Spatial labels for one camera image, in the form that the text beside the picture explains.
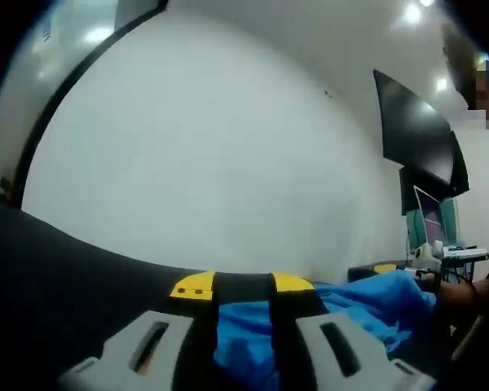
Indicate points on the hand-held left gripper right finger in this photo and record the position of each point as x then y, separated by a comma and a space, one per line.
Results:
334, 350

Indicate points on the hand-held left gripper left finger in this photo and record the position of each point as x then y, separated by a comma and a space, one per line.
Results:
159, 342

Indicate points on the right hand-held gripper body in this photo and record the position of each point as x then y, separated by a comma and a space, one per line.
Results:
426, 256

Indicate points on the blue cloth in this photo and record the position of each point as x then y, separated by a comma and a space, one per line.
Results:
244, 338

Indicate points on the white keyboard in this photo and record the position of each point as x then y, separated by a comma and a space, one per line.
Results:
468, 254

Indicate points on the large black monitor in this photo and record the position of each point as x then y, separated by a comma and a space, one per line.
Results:
415, 134

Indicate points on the black window frame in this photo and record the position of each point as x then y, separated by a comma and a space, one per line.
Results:
85, 57

